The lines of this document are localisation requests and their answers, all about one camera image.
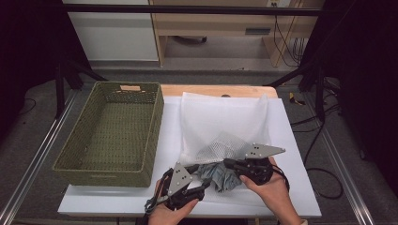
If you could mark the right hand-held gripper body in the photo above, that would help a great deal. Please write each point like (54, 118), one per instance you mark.
(259, 170)

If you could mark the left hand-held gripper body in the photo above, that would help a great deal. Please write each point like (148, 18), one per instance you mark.
(178, 181)

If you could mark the light blue denim garment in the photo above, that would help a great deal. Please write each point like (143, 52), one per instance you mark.
(222, 178)

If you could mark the white mesh laundry bag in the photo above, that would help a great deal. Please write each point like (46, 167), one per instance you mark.
(219, 118)

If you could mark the green woven basket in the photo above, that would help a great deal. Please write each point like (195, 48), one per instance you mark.
(125, 131)

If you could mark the person's right hand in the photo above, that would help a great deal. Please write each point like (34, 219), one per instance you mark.
(275, 197)

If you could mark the person's left hand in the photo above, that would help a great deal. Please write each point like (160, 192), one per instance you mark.
(169, 217)

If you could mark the white board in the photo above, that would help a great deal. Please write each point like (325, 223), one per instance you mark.
(169, 125)

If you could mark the wooden table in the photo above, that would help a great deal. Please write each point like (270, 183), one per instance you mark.
(194, 90)

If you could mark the yellow and black tool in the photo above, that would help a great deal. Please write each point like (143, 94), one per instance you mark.
(294, 98)

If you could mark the black metal stand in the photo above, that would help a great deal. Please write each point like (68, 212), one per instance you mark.
(61, 84)
(317, 84)

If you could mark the wooden desk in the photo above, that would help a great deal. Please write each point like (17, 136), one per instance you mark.
(216, 23)

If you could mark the black curtain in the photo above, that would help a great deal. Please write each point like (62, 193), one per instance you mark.
(369, 78)
(28, 47)

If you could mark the white cabinet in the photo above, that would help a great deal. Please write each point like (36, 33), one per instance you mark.
(112, 34)

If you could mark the black horizontal bar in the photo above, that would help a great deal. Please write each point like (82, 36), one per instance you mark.
(187, 9)

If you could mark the aluminium rail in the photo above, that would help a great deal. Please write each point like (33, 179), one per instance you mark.
(34, 162)
(341, 168)

